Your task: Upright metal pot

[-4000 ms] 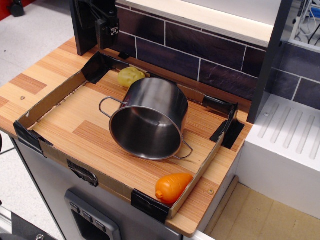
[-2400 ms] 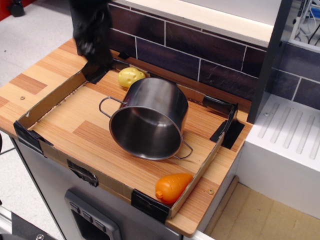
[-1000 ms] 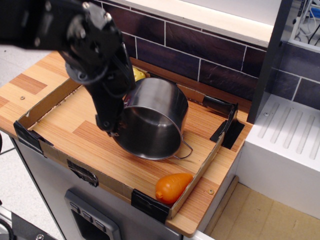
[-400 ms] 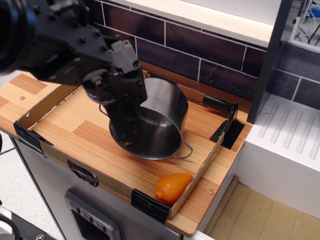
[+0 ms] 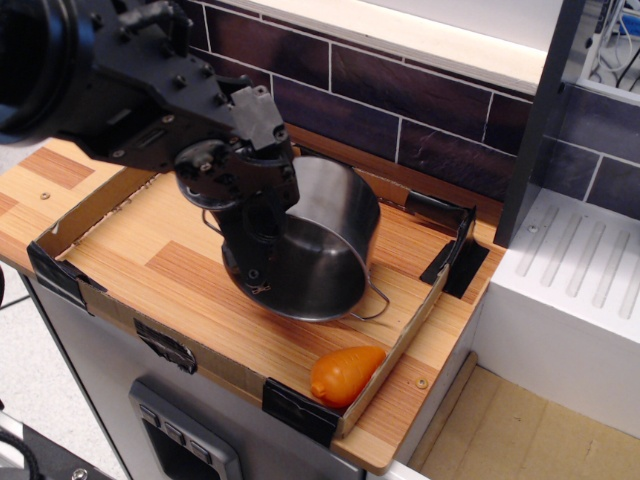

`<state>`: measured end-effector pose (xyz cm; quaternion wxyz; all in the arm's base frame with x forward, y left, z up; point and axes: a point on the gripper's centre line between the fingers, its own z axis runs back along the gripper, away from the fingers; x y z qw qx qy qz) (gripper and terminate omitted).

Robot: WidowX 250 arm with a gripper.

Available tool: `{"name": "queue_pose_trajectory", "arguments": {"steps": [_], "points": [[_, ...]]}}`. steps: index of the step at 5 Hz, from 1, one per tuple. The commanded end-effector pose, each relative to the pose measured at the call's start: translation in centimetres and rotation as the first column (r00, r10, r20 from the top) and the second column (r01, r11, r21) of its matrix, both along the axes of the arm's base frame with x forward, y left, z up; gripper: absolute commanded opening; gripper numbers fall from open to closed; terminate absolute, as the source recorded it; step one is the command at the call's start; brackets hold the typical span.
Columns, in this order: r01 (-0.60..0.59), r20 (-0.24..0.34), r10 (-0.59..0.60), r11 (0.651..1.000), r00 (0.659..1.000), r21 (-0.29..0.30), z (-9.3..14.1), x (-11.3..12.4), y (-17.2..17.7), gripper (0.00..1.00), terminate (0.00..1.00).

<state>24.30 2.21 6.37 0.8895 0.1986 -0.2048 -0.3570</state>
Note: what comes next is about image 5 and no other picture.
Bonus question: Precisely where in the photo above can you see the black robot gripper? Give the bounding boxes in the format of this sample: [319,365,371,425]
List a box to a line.
[59,1,299,295]

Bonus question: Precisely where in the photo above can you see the stainless steel pot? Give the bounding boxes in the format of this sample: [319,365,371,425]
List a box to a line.
[222,156,381,322]

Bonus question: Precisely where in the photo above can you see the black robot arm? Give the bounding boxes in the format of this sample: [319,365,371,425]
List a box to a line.
[1,1,299,294]

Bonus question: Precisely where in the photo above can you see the cardboard fence with black tape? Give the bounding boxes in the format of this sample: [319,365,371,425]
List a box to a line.
[30,168,503,450]

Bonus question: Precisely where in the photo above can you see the orange toy carrot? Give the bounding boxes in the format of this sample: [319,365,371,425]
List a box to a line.
[310,346,386,408]

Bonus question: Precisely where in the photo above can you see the grey toy oven front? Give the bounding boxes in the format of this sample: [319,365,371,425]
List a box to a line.
[129,380,243,480]

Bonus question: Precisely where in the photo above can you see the white toy sink drainboard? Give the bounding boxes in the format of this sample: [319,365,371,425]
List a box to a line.
[473,190,639,436]

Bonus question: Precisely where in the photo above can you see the dark grey vertical post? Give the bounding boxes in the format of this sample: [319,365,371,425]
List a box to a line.
[494,1,593,247]

